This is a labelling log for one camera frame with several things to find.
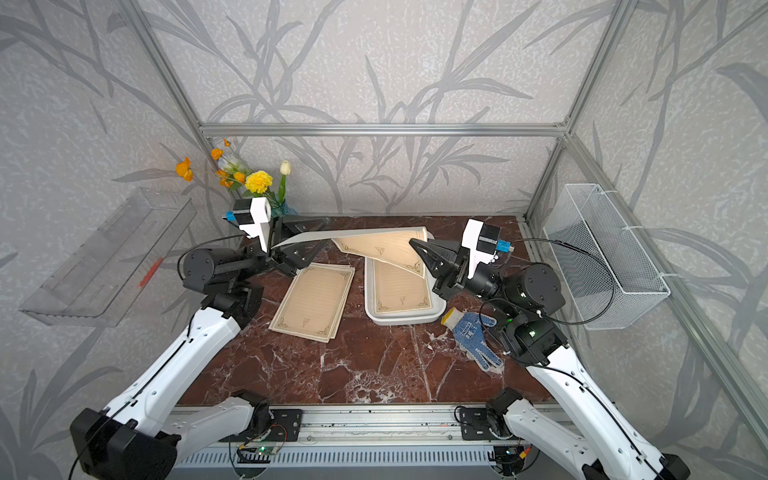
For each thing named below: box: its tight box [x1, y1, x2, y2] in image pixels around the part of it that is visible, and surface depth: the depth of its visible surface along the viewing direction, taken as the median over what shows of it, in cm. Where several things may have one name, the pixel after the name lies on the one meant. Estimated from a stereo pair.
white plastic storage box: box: [364, 233, 447, 326], surface depth 98 cm
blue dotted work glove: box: [441, 307, 503, 371], surface depth 90 cm
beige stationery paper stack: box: [374, 259, 432, 314], surface depth 99 cm
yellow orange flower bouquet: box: [176, 139, 298, 218], surface depth 93 cm
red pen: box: [138, 258, 164, 288], surface depth 67 cm
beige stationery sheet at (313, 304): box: [268, 262, 355, 343], surface depth 96 cm
